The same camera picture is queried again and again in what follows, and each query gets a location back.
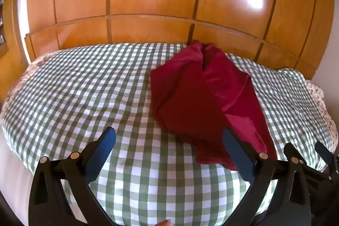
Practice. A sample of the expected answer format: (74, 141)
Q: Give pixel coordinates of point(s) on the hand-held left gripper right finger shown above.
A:
(237, 154)

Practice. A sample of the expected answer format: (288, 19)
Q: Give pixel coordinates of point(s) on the person's left hand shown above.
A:
(164, 223)

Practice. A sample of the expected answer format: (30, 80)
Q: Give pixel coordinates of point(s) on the wooden side shelf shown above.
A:
(8, 38)

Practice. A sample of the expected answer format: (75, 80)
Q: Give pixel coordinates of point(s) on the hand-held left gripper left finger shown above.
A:
(103, 150)

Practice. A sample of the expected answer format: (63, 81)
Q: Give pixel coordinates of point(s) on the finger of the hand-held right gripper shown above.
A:
(324, 153)

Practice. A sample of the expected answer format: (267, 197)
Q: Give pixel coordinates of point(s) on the green white checked blanket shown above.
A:
(79, 99)

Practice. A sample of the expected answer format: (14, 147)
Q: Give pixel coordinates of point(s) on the dark red cloth garment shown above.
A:
(194, 99)

